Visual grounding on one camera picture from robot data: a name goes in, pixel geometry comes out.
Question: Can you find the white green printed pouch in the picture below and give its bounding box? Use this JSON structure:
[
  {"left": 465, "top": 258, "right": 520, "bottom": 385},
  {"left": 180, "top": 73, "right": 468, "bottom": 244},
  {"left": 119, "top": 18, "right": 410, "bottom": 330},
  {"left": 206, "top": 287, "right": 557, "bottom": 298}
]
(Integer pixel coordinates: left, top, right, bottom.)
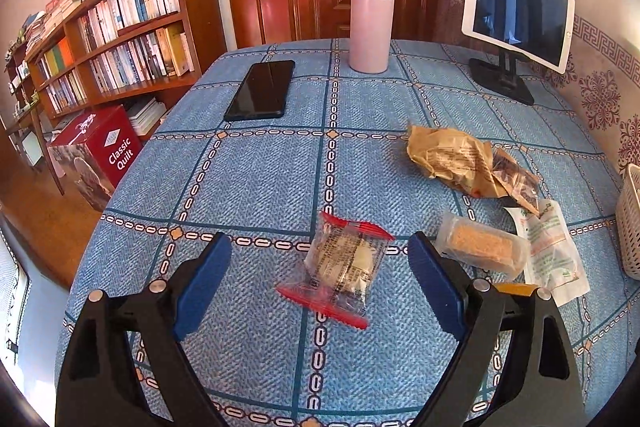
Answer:
[{"left": 506, "top": 199, "right": 590, "bottom": 307}]

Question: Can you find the clear brown biscuit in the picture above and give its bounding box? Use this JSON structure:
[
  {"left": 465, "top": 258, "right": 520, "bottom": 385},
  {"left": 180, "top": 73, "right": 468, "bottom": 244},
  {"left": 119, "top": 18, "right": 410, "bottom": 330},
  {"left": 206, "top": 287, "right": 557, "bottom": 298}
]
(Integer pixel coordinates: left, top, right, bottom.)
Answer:
[{"left": 435, "top": 212, "right": 530, "bottom": 281}]

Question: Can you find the brown clear snack packet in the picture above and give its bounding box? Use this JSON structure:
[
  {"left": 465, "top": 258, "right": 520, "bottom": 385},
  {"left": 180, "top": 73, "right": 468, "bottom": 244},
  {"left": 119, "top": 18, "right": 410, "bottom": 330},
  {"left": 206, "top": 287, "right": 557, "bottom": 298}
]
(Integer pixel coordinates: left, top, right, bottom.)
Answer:
[{"left": 491, "top": 148, "right": 540, "bottom": 217}]

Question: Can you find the red-edged clear snack packet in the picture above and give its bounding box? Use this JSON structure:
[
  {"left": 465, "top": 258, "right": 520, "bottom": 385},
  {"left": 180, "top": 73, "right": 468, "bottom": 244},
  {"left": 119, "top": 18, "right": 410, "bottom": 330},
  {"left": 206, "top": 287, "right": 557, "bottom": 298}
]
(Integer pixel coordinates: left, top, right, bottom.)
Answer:
[{"left": 276, "top": 211, "right": 395, "bottom": 329}]

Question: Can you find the tan crinkled snack bag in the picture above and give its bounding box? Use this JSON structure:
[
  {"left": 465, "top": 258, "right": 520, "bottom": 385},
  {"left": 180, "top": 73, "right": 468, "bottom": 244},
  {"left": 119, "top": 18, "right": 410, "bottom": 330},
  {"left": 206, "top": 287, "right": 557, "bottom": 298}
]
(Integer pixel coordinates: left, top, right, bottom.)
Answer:
[{"left": 407, "top": 124, "right": 508, "bottom": 198}]

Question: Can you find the orange jelly cup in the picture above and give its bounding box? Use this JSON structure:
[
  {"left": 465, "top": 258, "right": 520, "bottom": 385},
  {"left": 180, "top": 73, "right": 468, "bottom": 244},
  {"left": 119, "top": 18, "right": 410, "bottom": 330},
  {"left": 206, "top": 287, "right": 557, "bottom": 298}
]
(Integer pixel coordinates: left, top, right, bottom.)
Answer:
[{"left": 495, "top": 283, "right": 538, "bottom": 297}]

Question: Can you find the white plastic basket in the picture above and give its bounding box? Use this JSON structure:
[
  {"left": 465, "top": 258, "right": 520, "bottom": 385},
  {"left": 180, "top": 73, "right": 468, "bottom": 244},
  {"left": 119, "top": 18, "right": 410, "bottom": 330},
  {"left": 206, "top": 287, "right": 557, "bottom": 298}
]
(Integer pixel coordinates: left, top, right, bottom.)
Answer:
[{"left": 615, "top": 164, "right": 640, "bottom": 281}]

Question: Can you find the red Classic Quilt box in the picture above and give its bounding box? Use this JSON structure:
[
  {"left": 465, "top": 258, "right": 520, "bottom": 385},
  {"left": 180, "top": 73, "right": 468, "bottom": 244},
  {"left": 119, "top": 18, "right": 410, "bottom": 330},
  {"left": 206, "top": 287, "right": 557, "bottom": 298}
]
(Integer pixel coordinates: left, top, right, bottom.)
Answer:
[{"left": 50, "top": 105, "right": 142, "bottom": 211}]

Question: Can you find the black tablet stand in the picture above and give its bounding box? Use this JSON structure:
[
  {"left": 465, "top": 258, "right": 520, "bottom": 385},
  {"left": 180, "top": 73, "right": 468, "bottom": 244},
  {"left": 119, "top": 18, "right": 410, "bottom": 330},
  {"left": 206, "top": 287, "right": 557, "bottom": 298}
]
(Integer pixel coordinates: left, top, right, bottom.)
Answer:
[{"left": 469, "top": 49, "right": 535, "bottom": 106}]

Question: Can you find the blue patterned tablecloth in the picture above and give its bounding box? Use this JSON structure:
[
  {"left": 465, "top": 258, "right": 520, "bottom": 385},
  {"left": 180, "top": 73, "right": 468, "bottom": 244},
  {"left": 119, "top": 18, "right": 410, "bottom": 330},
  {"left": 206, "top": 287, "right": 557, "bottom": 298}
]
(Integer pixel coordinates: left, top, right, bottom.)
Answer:
[{"left": 60, "top": 39, "right": 639, "bottom": 426}]

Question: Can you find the black smartphone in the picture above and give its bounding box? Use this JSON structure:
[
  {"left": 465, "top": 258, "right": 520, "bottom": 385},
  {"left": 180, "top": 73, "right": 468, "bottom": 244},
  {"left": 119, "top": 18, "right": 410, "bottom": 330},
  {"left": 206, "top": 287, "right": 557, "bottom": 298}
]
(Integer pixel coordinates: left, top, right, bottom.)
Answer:
[{"left": 224, "top": 61, "right": 295, "bottom": 122}]

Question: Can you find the wooden bookshelf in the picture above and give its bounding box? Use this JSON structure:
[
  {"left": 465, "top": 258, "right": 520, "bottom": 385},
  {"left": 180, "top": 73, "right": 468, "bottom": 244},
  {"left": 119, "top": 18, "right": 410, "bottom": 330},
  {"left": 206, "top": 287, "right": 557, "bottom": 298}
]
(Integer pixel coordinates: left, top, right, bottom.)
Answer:
[{"left": 26, "top": 0, "right": 227, "bottom": 121}]

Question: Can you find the white tablet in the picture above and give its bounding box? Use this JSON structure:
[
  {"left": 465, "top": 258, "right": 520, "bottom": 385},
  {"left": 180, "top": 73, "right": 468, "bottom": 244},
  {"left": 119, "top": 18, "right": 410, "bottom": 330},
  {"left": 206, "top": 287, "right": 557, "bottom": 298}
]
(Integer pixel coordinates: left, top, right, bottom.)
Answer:
[{"left": 461, "top": 0, "right": 575, "bottom": 74}]

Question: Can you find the pink thermos bottle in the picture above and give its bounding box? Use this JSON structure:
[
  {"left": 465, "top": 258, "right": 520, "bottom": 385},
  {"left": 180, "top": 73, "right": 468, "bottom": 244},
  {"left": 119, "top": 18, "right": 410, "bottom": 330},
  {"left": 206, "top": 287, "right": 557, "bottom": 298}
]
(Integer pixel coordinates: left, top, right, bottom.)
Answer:
[{"left": 349, "top": 0, "right": 395, "bottom": 74}]

